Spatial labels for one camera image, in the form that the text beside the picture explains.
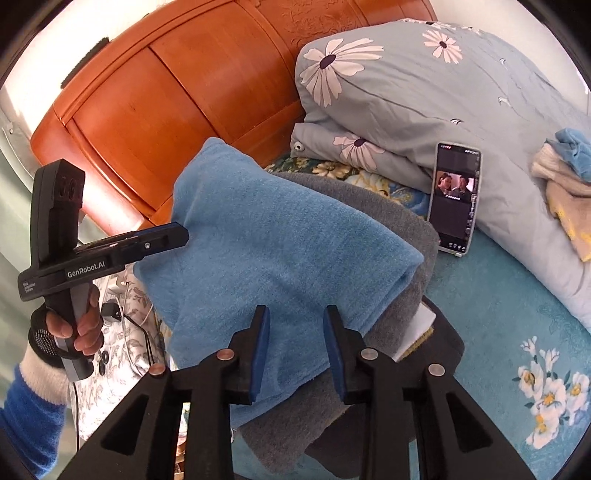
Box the teal floral bed blanket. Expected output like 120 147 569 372
427 233 590 479

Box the grey floral duvet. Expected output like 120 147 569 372
291 18 590 324

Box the beige fleece garment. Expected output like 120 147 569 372
530 143 591 263

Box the black smartphone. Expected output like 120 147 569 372
427 142 482 258

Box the black cable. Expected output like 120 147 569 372
98 299 164 377

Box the orange wooden headboard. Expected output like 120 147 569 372
31 0 435 235

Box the white yellow folded garment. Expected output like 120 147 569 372
393 301 437 362

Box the blue knit garment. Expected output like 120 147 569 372
547 128 591 183

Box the left hand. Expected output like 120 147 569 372
28 285 104 370

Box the light blue sweater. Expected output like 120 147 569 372
134 138 424 428

